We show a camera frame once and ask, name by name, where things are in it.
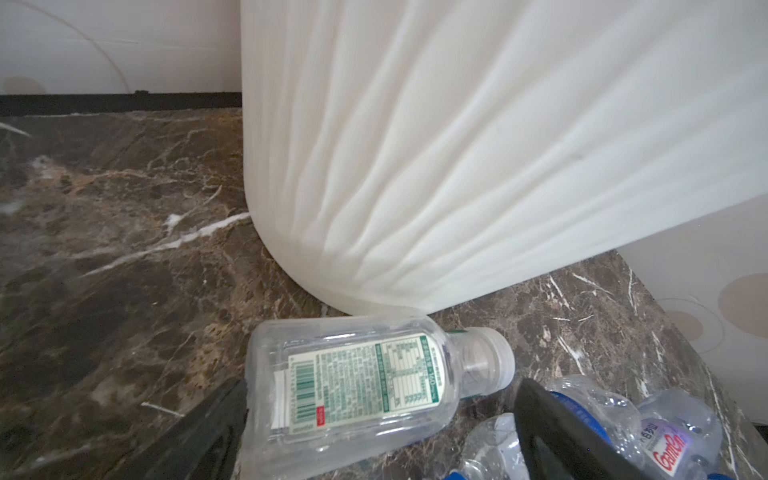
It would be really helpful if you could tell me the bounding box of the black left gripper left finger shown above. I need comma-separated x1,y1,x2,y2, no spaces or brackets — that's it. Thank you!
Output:
116,378,248,480

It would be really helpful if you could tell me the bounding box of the clear square bottle green label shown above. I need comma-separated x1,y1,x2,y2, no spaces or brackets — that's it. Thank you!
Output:
240,314,516,479

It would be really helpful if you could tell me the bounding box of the clear bottle dark label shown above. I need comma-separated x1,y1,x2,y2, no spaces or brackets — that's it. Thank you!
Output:
637,388,724,480

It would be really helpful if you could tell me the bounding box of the Pepsi label clear bottle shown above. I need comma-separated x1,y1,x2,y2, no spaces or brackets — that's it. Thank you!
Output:
448,375,645,479

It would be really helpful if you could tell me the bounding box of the white ribbed waste bin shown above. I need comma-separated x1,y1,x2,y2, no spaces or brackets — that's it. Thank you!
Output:
240,1,767,315

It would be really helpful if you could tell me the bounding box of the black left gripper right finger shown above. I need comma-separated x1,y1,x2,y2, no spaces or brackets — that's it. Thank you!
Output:
514,378,647,479

